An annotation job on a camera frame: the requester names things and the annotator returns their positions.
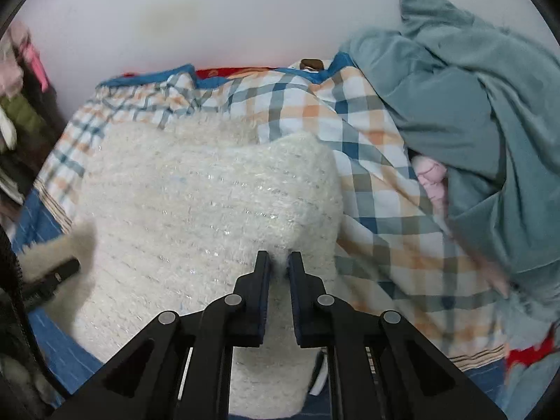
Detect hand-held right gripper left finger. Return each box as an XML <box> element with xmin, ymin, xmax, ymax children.
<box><xmin>50</xmin><ymin>250</ymin><xmax>272</xmax><ymax>420</ymax></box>

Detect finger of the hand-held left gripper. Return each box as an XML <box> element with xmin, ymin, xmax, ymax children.
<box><xmin>22</xmin><ymin>258</ymin><xmax>82</xmax><ymax>311</ymax></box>

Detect plaid blanket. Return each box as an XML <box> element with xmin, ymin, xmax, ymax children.
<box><xmin>33</xmin><ymin>63</ymin><xmax>508</xmax><ymax>370</ymax></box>

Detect pink cloth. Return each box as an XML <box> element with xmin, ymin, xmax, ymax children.
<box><xmin>413</xmin><ymin>155</ymin><xmax>450</xmax><ymax>211</ymax></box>

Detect pink clothes hanger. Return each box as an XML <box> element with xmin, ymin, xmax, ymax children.
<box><xmin>24</xmin><ymin>46</ymin><xmax>50</xmax><ymax>91</ymax></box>

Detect teal duvet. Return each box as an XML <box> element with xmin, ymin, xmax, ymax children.
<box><xmin>339</xmin><ymin>0</ymin><xmax>560</xmax><ymax>311</ymax></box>

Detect white tweed jacket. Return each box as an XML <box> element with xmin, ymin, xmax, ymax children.
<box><xmin>20</xmin><ymin>111</ymin><xmax>344</xmax><ymax>418</ymax></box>

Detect row of hanging clothes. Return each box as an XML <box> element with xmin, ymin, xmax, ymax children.
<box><xmin>0</xmin><ymin>22</ymin><xmax>66</xmax><ymax>204</ymax></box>

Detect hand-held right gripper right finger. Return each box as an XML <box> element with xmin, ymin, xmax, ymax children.
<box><xmin>286</xmin><ymin>251</ymin><xmax>508</xmax><ymax>420</ymax></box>

